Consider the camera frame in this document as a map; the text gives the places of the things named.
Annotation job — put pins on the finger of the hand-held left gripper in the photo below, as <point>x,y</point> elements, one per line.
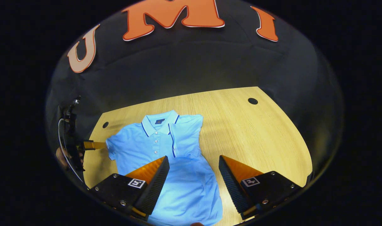
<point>95,145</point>

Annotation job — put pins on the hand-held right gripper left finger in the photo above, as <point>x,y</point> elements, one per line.
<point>156,185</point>

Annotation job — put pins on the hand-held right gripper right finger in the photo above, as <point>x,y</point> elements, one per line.
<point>230,185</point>

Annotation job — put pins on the light blue T-shirt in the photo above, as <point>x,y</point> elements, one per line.
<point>191,188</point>

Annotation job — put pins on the black backdrop cloth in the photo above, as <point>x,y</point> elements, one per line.
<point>191,69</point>

